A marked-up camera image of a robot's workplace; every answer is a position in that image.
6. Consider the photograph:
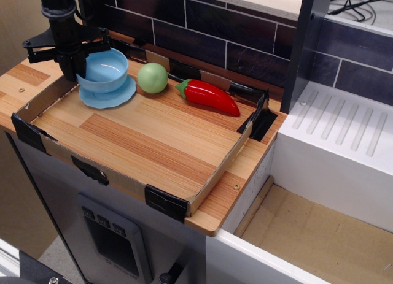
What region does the red toy chili pepper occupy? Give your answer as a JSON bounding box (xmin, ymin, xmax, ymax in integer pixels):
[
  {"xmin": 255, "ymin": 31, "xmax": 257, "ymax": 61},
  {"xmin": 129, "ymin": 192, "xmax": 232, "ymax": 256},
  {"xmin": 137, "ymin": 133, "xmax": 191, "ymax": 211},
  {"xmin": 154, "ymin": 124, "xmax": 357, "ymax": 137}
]
[{"xmin": 175, "ymin": 79, "xmax": 241, "ymax": 117}]

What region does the grey toy oven front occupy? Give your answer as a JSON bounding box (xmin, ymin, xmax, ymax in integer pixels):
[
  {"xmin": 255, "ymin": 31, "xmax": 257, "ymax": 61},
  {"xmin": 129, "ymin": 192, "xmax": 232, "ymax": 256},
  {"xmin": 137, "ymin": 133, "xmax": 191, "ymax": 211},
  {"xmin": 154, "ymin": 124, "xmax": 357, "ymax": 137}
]
[{"xmin": 9, "ymin": 136, "xmax": 206, "ymax": 283}]

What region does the light blue scalloped plate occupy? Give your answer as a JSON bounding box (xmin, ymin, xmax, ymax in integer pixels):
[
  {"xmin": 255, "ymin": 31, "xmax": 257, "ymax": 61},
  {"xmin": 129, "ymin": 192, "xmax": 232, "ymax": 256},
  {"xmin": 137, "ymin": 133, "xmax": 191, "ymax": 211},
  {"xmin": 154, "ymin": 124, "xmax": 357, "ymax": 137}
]
[{"xmin": 79, "ymin": 76, "xmax": 136, "ymax": 109}]

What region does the green toy ball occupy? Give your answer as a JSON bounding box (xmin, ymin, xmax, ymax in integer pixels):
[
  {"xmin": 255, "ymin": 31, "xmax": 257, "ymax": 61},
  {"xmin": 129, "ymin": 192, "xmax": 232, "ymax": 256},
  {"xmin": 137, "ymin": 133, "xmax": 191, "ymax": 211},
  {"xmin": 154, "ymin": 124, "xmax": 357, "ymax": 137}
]
[{"xmin": 137, "ymin": 63, "xmax": 168, "ymax": 94}]

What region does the black oven knob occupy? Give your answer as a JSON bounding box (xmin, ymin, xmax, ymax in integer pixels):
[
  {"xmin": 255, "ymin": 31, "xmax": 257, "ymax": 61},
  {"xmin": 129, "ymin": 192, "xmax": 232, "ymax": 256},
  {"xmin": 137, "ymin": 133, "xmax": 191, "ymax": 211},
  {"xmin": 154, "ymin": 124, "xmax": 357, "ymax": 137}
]
[{"xmin": 158, "ymin": 263, "xmax": 184, "ymax": 284}]

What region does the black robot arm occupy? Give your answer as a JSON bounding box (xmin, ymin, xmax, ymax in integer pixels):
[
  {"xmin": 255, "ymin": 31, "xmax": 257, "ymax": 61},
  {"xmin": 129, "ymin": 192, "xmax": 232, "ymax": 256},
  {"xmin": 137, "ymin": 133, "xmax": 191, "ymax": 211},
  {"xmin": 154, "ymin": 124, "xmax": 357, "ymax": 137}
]
[{"xmin": 23, "ymin": 0, "xmax": 110, "ymax": 82}]

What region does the cardboard tray frame with tape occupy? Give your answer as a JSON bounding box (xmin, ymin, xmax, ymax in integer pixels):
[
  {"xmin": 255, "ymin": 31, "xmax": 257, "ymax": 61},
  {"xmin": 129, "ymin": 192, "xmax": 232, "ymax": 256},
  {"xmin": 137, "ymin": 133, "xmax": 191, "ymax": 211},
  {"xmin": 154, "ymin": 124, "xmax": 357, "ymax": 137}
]
[{"xmin": 12, "ymin": 38, "xmax": 286, "ymax": 235}]

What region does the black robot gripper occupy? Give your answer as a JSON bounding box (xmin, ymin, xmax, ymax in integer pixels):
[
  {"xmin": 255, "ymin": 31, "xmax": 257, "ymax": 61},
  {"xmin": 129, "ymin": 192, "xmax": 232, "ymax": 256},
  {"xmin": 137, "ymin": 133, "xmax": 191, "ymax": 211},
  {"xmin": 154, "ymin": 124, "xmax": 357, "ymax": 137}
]
[{"xmin": 22, "ymin": 17, "xmax": 110, "ymax": 82}]

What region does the dark grey vertical post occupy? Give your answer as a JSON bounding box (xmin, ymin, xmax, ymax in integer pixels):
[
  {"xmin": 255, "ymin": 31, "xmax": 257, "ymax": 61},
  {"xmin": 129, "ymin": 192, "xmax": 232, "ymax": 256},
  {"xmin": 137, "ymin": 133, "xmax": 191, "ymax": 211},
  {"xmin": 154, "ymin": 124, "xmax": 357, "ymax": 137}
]
[{"xmin": 281, "ymin": 0, "xmax": 330, "ymax": 113}]

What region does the white toy sink unit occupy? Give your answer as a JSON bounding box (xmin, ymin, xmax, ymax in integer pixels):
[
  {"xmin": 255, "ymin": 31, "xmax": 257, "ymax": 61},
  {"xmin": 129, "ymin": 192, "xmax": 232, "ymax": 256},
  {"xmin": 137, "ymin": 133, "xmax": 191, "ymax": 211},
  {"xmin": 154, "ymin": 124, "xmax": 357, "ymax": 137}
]
[{"xmin": 206, "ymin": 83, "xmax": 392, "ymax": 283}]

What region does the light blue bowl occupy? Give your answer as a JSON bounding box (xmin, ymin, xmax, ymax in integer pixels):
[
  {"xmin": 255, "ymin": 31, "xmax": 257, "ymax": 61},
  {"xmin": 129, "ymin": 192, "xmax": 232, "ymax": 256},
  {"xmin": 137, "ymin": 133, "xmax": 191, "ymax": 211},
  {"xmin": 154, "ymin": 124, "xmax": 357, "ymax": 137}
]
[{"xmin": 76, "ymin": 48, "xmax": 128, "ymax": 93}]

